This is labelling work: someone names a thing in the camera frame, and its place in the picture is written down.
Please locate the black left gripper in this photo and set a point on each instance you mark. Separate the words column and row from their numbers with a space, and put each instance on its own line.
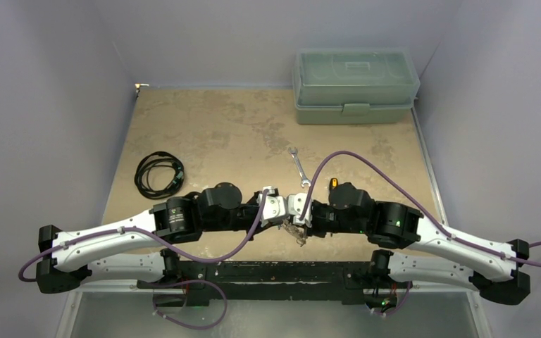
column 258, row 229

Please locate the grey key holder plate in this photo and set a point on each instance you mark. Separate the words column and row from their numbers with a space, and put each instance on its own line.
column 297, row 232

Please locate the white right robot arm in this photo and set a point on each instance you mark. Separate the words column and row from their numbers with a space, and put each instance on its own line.
column 413, row 248

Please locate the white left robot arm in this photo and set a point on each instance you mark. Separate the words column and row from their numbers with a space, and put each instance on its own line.
column 144, row 246

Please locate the orange black screwdriver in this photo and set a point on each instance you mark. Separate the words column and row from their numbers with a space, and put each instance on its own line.
column 334, row 183

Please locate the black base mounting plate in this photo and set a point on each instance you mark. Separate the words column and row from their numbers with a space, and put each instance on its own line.
column 348, row 282

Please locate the silver open-end wrench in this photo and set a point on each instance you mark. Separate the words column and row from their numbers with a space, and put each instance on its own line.
column 305, row 181

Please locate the green plastic toolbox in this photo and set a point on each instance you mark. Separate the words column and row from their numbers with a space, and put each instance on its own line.
column 353, row 86

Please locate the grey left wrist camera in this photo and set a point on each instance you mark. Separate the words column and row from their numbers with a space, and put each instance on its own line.
column 274, row 207

